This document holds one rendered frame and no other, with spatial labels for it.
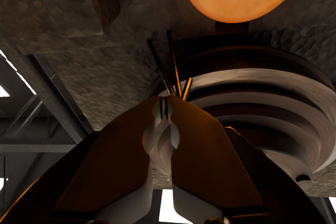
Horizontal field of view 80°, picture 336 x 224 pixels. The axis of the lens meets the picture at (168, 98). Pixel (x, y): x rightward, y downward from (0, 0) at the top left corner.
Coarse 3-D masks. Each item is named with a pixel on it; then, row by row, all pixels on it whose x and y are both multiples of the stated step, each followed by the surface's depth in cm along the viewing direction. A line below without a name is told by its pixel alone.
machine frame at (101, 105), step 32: (0, 0) 39; (32, 0) 39; (128, 0) 37; (160, 0) 36; (288, 0) 34; (320, 0) 33; (32, 32) 43; (128, 32) 41; (160, 32) 40; (192, 32) 39; (224, 32) 39; (256, 32) 44; (288, 32) 43; (320, 32) 42; (64, 64) 56; (96, 64) 54; (128, 64) 53; (320, 64) 47; (96, 96) 63; (128, 96) 62; (96, 128) 75; (320, 192) 90
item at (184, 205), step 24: (168, 96) 12; (168, 120) 12; (192, 120) 10; (216, 120) 10; (192, 144) 8; (216, 144) 8; (192, 168) 7; (216, 168) 7; (240, 168) 7; (192, 192) 6; (216, 192) 6; (240, 192) 6; (192, 216) 7; (216, 216) 6
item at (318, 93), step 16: (192, 64) 40; (208, 64) 37; (224, 64) 36; (240, 64) 35; (256, 64) 34; (272, 64) 35; (288, 64) 36; (208, 80) 35; (224, 80) 34; (240, 80) 34; (256, 80) 34; (272, 80) 33; (288, 80) 33; (304, 80) 33; (320, 80) 33; (304, 96) 35; (320, 96) 34
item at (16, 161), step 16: (32, 112) 874; (48, 112) 956; (0, 128) 1078; (16, 128) 1056; (32, 128) 1036; (48, 128) 951; (0, 160) 725; (16, 160) 899; (32, 160) 862; (48, 160) 870; (0, 176) 850; (16, 176) 837; (32, 176) 824; (0, 192) 794; (16, 192) 779; (160, 192) 691; (0, 208) 720; (160, 208) 653; (320, 208) 582
